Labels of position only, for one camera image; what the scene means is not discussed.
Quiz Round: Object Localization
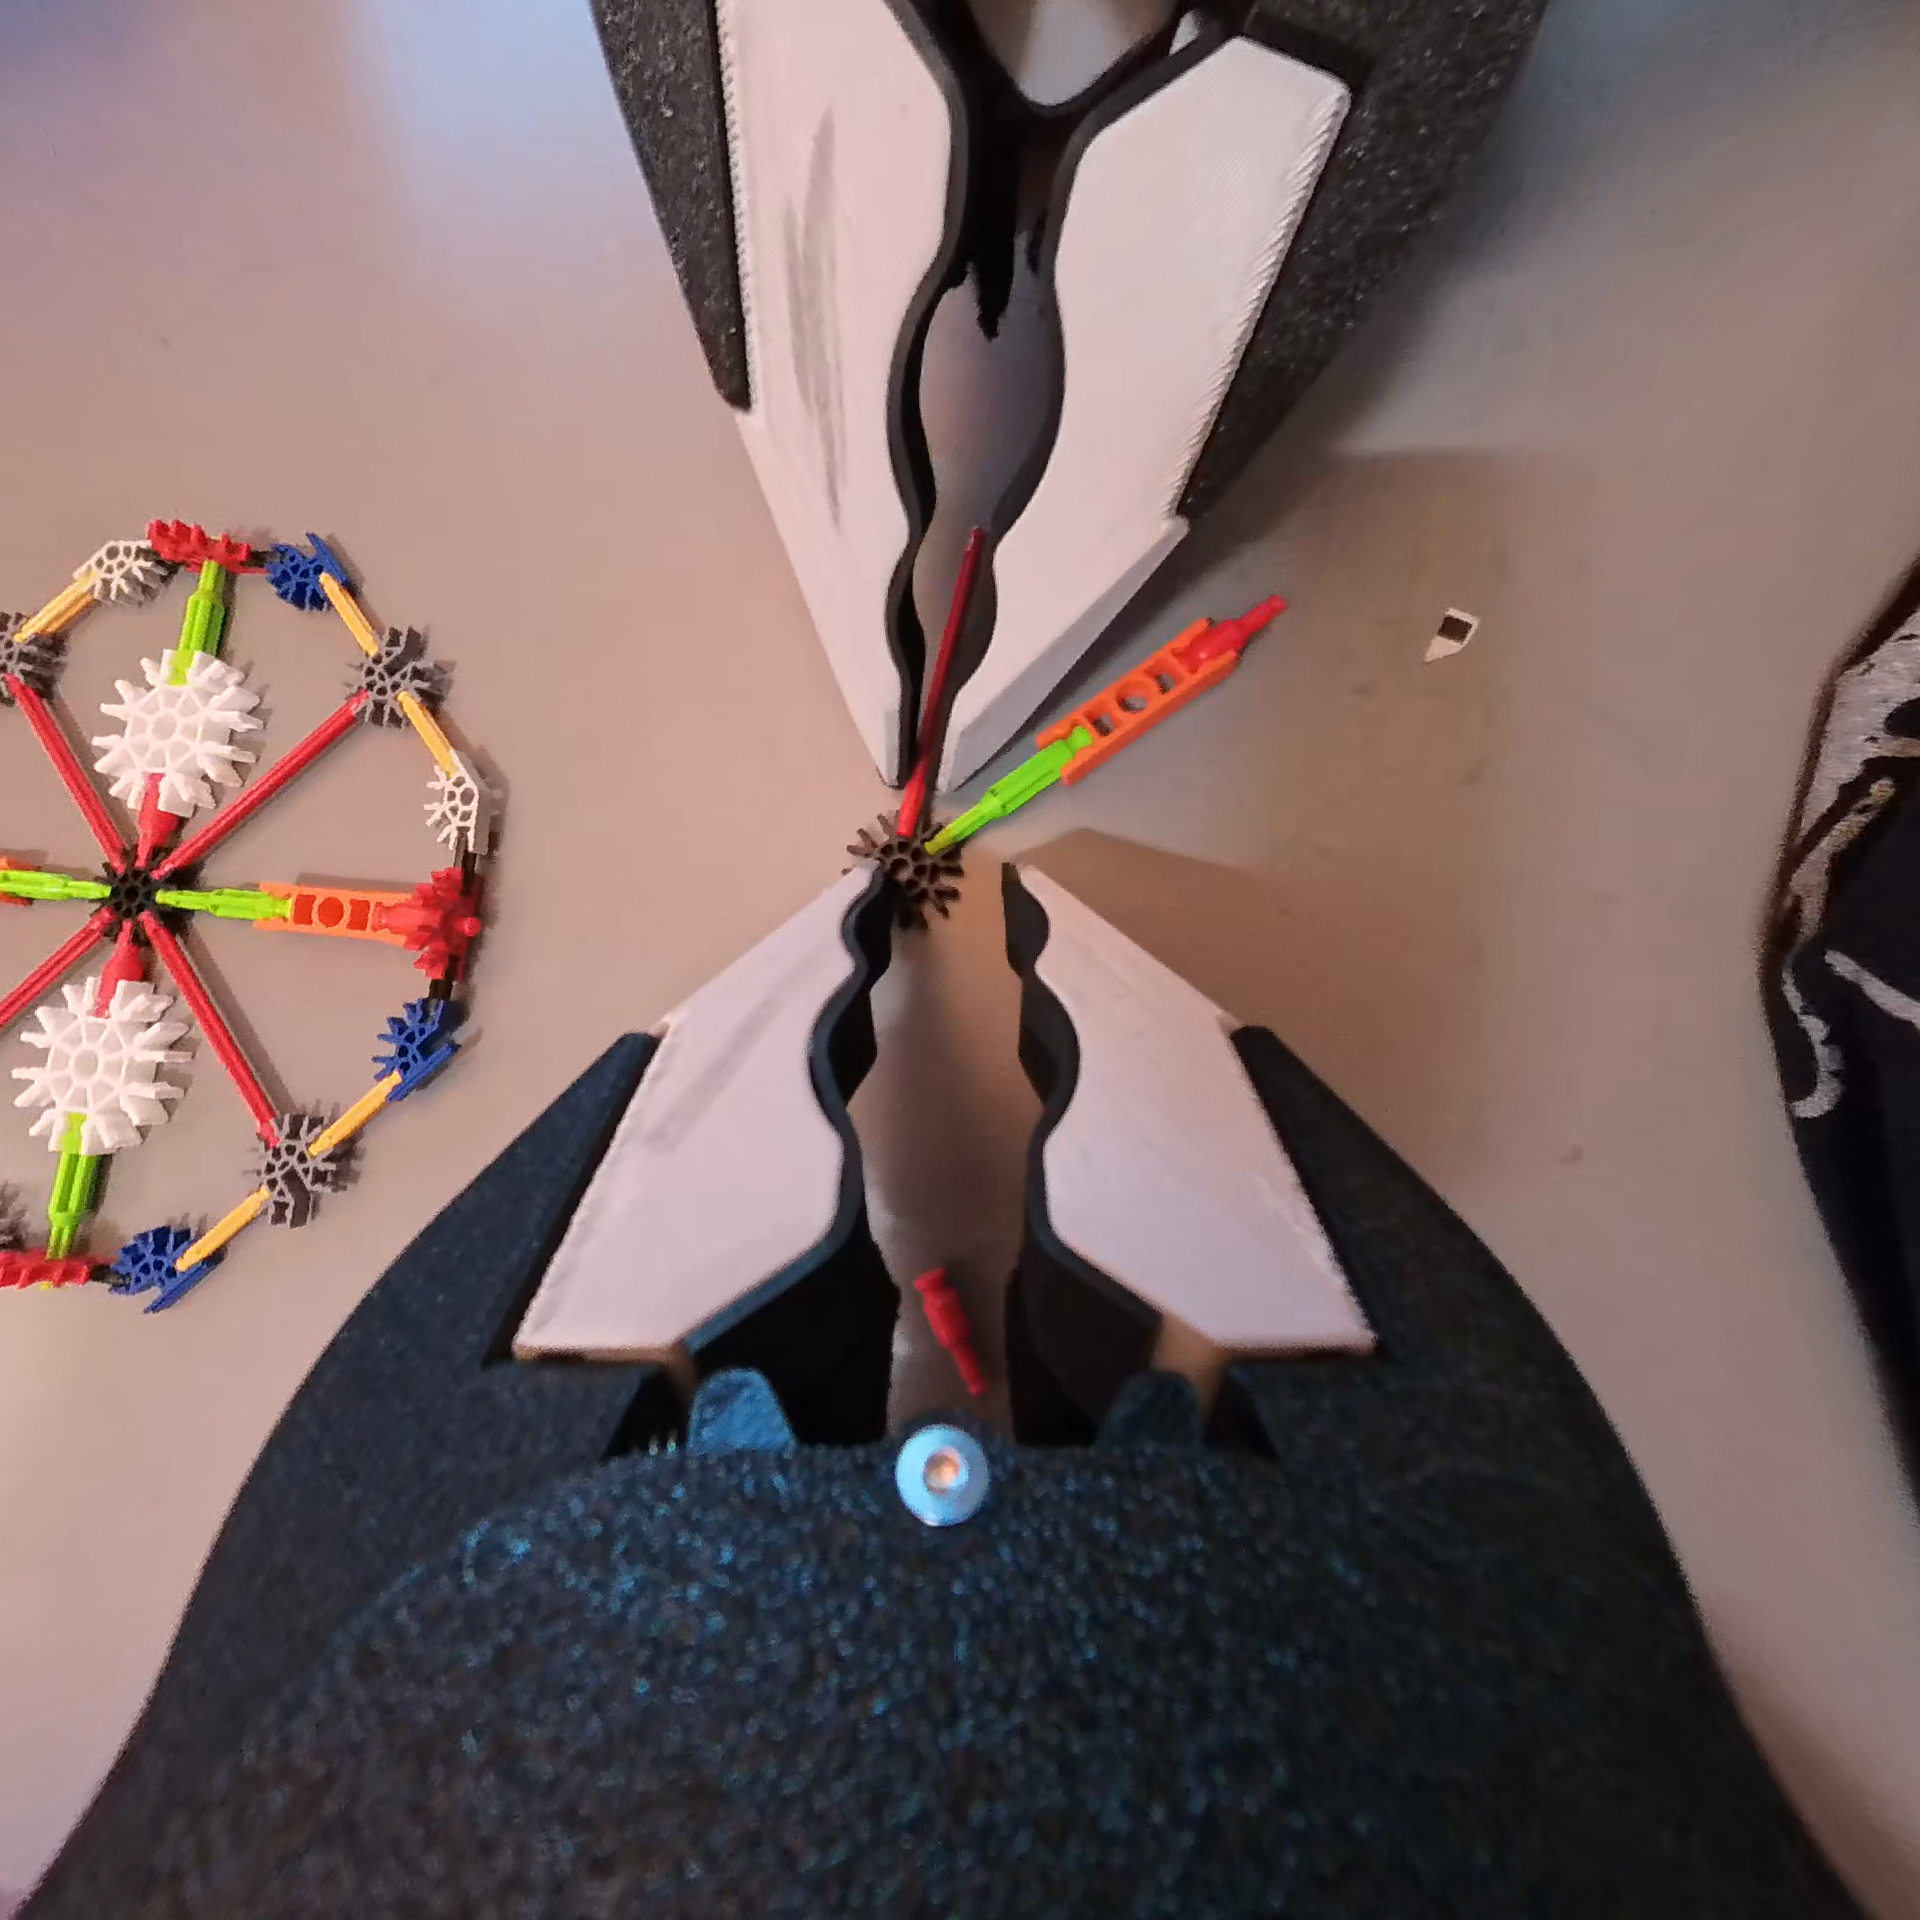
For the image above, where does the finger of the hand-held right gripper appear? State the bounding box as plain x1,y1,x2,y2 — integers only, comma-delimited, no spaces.
932,33,1351,790
715,0,964,790

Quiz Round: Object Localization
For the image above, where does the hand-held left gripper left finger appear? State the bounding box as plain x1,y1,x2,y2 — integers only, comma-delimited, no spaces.
514,867,885,1367

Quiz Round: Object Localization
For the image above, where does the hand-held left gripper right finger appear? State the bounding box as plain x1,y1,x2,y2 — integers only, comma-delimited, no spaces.
1002,862,1377,1366

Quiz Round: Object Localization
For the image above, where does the black round toy connector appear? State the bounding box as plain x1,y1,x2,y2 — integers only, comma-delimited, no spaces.
846,810,961,933

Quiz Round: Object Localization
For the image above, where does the long red toy rod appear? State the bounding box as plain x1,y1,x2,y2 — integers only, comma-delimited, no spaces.
894,526,989,837

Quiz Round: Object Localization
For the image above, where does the orange connector with green rod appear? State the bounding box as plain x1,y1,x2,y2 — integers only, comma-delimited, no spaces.
924,622,1219,857

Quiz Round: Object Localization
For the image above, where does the colourful toy wheel construction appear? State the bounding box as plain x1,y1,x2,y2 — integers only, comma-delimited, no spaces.
0,519,505,1315

